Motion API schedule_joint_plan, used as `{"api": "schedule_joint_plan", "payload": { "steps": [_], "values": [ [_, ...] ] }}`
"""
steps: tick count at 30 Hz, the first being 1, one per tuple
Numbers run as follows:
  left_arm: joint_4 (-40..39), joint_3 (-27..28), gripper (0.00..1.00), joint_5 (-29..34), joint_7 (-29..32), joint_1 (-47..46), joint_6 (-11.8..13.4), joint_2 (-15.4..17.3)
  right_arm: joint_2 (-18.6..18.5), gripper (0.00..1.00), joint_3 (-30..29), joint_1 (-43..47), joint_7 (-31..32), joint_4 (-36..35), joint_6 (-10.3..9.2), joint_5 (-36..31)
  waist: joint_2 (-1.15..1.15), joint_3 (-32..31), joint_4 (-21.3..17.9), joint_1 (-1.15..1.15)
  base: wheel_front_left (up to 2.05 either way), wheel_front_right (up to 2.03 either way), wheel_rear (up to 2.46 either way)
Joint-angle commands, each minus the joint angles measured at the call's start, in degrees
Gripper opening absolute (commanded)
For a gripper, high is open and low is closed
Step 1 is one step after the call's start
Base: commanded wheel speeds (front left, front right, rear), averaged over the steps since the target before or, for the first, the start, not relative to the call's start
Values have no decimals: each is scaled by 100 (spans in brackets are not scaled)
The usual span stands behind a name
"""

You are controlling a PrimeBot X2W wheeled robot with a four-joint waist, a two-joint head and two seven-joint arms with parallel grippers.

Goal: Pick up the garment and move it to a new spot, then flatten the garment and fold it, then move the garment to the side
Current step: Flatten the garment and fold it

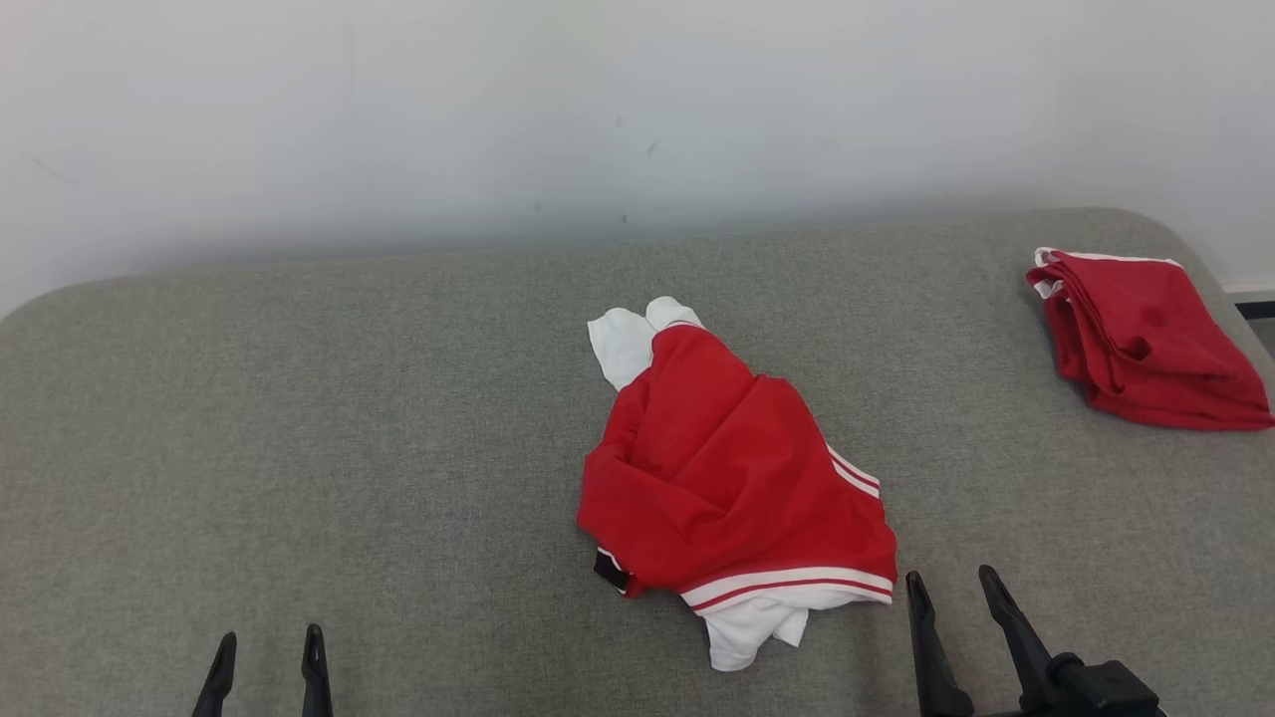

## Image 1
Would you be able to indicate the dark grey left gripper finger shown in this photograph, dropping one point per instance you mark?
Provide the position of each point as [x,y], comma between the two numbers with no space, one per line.
[317,682]
[217,682]

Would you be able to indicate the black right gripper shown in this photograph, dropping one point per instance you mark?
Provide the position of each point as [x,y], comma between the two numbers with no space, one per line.
[1106,692]

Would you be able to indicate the red and white Bulls jersey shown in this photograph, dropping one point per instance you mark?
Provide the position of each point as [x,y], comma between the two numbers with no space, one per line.
[717,468]

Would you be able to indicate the red Bulls basketball shorts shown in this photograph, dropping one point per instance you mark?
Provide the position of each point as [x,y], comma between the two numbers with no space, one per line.
[1146,339]

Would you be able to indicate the white and black baseboard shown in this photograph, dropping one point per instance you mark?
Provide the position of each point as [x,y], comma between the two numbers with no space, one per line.
[1253,297]

